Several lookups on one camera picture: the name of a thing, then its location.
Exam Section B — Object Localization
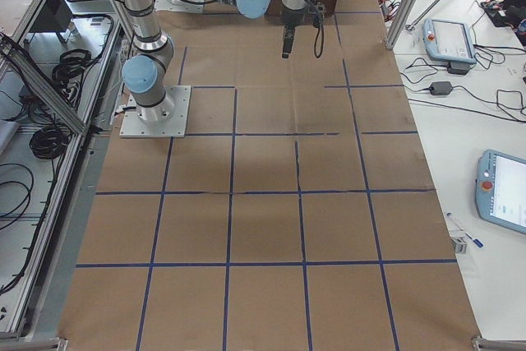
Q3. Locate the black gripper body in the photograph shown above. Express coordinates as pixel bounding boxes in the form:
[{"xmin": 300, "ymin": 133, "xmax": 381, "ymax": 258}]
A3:
[{"xmin": 280, "ymin": 7, "xmax": 308, "ymax": 27}]

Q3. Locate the teach pendant tablet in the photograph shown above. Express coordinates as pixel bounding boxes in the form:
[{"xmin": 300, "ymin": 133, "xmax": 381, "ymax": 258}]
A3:
[
  {"xmin": 475, "ymin": 150, "xmax": 525, "ymax": 233},
  {"xmin": 422, "ymin": 18, "xmax": 476, "ymax": 65}
]

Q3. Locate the black power adapter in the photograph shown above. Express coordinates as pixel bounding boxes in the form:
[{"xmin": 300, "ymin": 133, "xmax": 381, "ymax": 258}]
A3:
[{"xmin": 429, "ymin": 81, "xmax": 453, "ymax": 96}]

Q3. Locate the left teach pendant tablet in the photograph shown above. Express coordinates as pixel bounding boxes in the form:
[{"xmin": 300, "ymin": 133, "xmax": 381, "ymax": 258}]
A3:
[{"xmin": 475, "ymin": 150, "xmax": 525, "ymax": 233}]

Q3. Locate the blue white pen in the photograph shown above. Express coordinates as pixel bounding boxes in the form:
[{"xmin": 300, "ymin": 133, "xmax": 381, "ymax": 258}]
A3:
[{"xmin": 446, "ymin": 212, "xmax": 484, "ymax": 248}]

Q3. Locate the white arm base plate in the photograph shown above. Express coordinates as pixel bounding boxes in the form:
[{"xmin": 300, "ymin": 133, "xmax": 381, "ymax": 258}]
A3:
[{"xmin": 119, "ymin": 85, "xmax": 191, "ymax": 138}]

